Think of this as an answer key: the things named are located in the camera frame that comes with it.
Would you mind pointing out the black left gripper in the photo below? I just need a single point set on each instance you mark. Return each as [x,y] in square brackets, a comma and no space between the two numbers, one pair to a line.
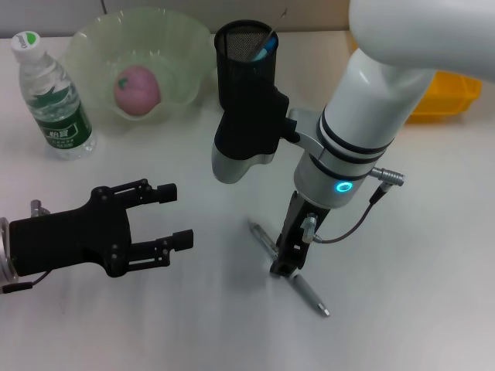
[69,239]

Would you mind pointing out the silver ballpoint pen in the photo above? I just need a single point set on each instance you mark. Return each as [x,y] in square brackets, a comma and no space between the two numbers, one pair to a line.
[309,293]

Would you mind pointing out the yellow plastic bin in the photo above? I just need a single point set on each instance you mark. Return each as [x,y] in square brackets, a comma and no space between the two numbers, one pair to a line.
[444,100]

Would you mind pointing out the clear bottle with green label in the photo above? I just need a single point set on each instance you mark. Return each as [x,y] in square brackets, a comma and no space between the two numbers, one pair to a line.
[62,123]

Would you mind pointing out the silver and white right robot arm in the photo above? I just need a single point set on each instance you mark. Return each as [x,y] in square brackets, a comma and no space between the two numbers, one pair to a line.
[367,96]

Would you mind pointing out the translucent green fruit bowl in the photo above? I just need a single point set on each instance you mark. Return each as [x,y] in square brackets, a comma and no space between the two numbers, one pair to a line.
[93,46]

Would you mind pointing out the blue and teal scissors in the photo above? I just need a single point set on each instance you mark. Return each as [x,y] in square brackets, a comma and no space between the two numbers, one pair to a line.
[267,48]

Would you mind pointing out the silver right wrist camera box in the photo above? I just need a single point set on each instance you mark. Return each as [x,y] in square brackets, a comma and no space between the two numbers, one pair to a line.
[247,127]

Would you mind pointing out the pink toy peach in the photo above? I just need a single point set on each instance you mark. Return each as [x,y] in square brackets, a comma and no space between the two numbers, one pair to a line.
[137,90]

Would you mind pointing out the black mesh pen cup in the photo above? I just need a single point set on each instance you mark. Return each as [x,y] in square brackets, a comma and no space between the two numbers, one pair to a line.
[239,69]

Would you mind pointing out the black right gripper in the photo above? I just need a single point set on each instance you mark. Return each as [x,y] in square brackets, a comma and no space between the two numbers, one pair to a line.
[298,224]

